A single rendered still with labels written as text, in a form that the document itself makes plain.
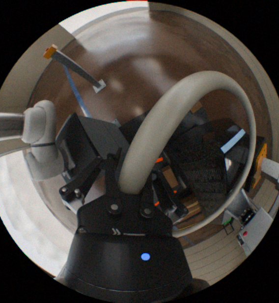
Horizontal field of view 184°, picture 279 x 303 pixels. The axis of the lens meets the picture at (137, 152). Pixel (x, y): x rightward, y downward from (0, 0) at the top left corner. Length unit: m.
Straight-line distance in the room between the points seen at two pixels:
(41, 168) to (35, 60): 5.98
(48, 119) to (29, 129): 0.11
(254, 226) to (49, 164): 1.16
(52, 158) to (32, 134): 0.15
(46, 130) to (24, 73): 6.08
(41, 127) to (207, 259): 5.86
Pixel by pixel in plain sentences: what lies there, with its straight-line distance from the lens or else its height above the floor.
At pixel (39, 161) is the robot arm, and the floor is 1.04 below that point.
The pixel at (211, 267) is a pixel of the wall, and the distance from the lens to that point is 5.59.
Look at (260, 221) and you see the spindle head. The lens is 0.79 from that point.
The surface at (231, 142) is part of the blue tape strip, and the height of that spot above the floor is 0.80.
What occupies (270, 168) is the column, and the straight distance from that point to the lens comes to 1.55.
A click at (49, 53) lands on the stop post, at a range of 1.10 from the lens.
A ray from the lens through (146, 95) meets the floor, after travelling 1.29.
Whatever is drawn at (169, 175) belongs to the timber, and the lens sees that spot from 1.19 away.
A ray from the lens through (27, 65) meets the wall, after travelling 6.32.
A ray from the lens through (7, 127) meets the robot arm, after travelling 0.44.
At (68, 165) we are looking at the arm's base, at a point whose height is 0.86.
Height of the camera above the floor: 1.17
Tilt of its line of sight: 76 degrees down
